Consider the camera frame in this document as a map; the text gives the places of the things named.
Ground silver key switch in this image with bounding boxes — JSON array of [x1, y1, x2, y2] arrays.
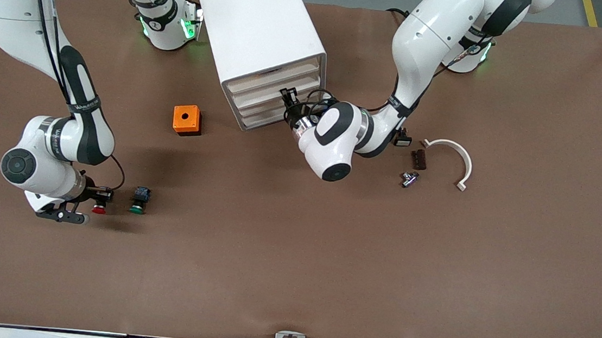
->
[[400, 170, 421, 190]]

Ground white plastic drawer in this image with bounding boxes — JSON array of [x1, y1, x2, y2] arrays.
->
[[225, 51, 323, 105], [233, 82, 298, 124], [238, 98, 299, 134], [229, 65, 323, 116]]

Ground green mushroom push button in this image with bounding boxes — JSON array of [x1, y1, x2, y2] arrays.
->
[[129, 185, 152, 216]]

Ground white curved pipe clamp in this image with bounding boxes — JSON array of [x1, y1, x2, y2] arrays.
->
[[418, 137, 475, 193]]

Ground black base cable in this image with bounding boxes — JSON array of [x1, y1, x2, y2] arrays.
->
[[386, 7, 420, 21]]

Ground white drawer cabinet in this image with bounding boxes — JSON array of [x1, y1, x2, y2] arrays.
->
[[185, 0, 334, 139]]

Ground black white rectangular switch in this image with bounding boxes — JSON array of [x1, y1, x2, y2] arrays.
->
[[394, 127, 414, 148]]

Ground orange push button box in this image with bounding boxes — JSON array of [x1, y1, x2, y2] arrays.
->
[[172, 104, 204, 138]]

